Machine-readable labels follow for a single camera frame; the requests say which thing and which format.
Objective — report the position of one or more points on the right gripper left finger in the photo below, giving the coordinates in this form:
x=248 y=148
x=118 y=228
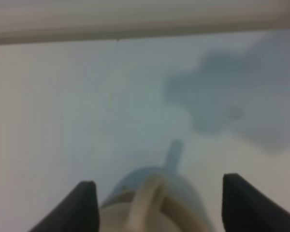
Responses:
x=78 y=212

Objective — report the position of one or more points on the beige ceramic teapot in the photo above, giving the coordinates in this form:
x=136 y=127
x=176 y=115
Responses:
x=150 y=210

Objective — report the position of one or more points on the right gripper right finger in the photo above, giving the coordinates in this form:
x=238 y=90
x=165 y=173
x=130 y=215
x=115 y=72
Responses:
x=245 y=209

